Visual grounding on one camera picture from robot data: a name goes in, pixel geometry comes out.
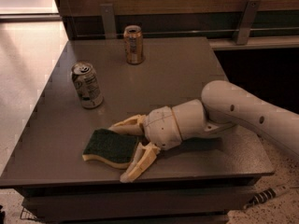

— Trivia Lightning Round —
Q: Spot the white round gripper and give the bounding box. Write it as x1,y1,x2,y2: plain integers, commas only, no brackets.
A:
109,106,182,183

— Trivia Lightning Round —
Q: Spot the green and yellow sponge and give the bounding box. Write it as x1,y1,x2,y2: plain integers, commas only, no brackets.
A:
82,129,139,169

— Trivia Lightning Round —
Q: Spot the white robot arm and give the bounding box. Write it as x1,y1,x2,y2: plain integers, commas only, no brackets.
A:
109,80,299,183

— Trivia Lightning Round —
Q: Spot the white green soda can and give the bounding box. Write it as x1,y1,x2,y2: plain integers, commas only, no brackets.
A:
71,61,104,109

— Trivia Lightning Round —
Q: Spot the orange soda can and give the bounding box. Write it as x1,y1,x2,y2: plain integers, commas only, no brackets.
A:
123,25,144,64

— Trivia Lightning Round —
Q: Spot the grey drawer cabinet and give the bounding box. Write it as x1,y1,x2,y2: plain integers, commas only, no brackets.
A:
0,37,273,224

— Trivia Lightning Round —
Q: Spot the black white striped tool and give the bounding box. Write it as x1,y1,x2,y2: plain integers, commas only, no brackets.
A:
244,185,290,209

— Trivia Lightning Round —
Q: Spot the horizontal metal rail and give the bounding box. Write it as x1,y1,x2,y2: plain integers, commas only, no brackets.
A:
74,25,299,39

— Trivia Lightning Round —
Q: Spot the left metal bracket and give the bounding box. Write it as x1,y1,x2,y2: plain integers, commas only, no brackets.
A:
100,4,117,39

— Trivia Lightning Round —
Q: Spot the metal bracket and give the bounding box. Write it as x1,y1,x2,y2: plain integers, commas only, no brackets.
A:
100,4,117,39
235,0,262,45

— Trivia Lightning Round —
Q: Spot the right metal bracket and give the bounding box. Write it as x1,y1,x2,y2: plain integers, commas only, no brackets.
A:
235,0,262,45

